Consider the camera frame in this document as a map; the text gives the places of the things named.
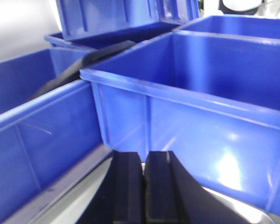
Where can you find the blue bin lower centre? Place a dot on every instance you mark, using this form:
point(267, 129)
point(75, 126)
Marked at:
point(41, 138)

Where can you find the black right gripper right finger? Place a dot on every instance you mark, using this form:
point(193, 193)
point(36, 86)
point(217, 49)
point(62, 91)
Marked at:
point(173, 196)

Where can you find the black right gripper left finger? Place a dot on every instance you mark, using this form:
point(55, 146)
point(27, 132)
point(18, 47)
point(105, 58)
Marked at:
point(120, 197)

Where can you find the blue bin lower shelf right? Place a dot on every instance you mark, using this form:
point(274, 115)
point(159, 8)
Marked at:
point(213, 101)

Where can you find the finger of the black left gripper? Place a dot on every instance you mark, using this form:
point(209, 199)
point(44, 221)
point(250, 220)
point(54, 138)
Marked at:
point(72, 73)

